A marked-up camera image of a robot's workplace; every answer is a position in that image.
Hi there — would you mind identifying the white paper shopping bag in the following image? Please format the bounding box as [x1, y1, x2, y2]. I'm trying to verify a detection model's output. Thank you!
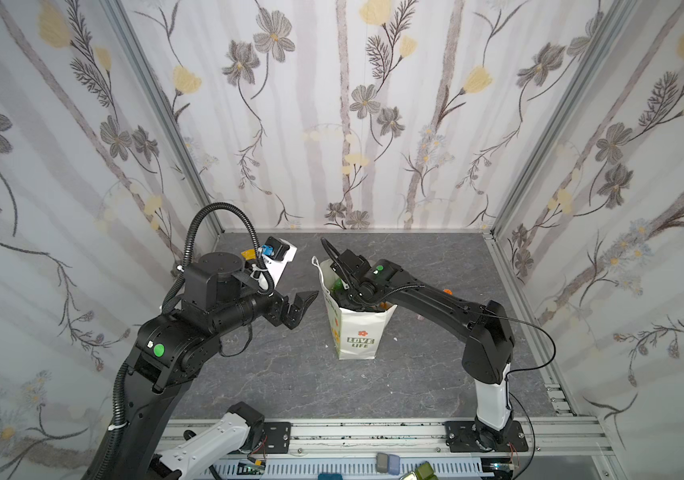
[311, 257, 397, 360]

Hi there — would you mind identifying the yellow chip bag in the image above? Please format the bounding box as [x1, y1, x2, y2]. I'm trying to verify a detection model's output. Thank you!
[241, 249, 256, 260]

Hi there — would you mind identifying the green snack bag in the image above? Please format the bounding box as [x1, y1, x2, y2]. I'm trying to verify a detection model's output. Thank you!
[330, 278, 346, 295]

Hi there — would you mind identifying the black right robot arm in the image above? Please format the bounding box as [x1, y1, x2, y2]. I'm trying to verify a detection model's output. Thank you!
[322, 240, 556, 452]

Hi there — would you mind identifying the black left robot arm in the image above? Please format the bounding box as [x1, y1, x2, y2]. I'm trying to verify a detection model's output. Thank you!
[84, 202, 318, 479]

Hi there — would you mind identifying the green yellow object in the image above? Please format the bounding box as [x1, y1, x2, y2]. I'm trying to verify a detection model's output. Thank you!
[400, 462, 438, 480]

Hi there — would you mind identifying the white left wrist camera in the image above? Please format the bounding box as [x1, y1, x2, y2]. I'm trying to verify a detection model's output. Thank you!
[243, 236, 297, 290]

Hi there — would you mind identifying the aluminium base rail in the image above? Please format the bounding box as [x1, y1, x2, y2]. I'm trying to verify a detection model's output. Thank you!
[158, 417, 627, 479]

